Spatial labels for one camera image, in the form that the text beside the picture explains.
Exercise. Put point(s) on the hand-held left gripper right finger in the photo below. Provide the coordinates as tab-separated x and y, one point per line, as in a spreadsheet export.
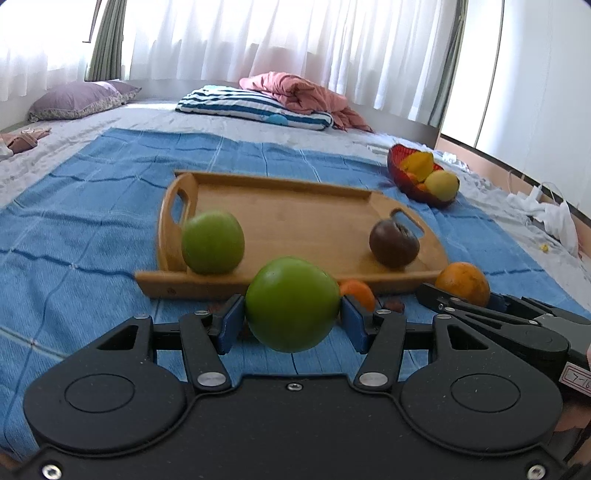
353	323

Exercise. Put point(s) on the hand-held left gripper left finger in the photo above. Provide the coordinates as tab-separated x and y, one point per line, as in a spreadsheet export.
231	323

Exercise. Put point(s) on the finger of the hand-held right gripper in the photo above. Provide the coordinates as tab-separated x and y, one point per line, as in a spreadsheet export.
498	302
431	297

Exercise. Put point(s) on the small tangerine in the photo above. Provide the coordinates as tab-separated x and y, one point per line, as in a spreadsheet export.
360	291

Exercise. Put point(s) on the large orange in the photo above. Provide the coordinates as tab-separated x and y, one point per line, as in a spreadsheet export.
461	281

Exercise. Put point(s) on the red date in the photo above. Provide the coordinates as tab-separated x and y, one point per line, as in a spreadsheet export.
395	305

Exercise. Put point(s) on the dark green apple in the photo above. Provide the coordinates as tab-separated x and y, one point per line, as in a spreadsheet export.
291	304

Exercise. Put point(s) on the light green apple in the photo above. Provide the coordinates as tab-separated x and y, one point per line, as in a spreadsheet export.
212	242

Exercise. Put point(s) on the person's right hand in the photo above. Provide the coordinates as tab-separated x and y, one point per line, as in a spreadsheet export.
575	413

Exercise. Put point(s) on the dark brown round fruit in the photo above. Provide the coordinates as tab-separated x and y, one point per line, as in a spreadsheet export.
394	243

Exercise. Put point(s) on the white crumpled clothes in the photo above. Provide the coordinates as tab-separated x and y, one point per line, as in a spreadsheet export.
554	217

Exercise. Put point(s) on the yellow pear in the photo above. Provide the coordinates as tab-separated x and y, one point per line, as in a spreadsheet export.
442	184

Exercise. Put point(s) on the red glass bowl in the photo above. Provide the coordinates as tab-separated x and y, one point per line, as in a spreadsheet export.
401	177

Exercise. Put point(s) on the yellow starfruit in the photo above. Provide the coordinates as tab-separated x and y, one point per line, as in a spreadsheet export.
418	164

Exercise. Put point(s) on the small white cloth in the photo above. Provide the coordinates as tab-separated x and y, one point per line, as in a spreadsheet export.
450	158

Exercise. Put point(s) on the blue checked blanket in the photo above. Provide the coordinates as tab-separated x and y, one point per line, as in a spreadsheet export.
92	230

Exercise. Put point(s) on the blue white striped pillow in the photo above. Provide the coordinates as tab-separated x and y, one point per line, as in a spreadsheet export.
240	104

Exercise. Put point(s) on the pale printed bed sheet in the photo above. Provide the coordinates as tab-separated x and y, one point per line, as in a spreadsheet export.
152	115

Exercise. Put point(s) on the pink quilt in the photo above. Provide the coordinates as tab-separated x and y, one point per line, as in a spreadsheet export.
309	94

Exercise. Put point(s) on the white wardrobe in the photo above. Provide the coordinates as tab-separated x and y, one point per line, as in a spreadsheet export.
531	69

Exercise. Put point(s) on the green curtain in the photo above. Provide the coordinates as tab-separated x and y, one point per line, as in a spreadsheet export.
455	55
108	41

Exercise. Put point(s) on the purple pillow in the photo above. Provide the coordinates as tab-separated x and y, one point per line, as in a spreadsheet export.
74	99

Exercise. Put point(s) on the pink cloth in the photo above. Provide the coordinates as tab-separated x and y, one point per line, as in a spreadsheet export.
23	141

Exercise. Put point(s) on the white sheer curtain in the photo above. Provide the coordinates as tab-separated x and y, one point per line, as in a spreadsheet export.
286	37
41	41

